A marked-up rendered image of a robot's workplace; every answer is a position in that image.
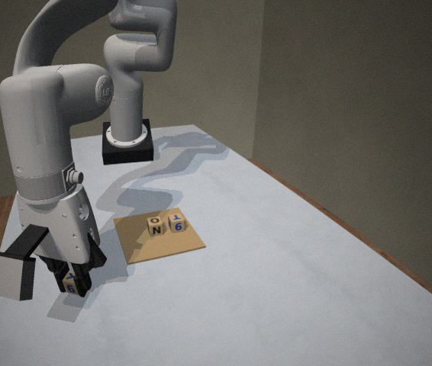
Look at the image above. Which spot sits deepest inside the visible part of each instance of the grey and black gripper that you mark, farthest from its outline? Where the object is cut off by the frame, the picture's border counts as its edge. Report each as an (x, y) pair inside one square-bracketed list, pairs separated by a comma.
[(69, 218)]

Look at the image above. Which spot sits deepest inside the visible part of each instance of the tan square mat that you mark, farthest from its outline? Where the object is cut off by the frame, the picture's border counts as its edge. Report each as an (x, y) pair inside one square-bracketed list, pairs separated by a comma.
[(139, 246)]

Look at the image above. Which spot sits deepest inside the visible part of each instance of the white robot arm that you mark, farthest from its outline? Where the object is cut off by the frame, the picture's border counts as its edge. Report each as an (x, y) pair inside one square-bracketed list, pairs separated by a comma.
[(38, 108)]

